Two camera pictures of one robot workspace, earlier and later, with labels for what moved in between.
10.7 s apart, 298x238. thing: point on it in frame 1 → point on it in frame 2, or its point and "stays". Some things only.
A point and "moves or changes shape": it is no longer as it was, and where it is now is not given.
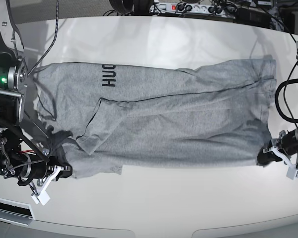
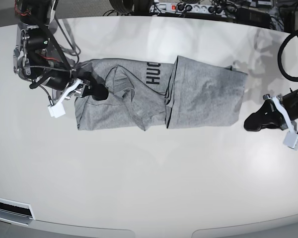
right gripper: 289,142 → 296,102
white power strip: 193,8 stays
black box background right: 253,16 stays
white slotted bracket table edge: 19,213 stays
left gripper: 32,167 → 61,80
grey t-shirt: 106,117 moves or changes shape
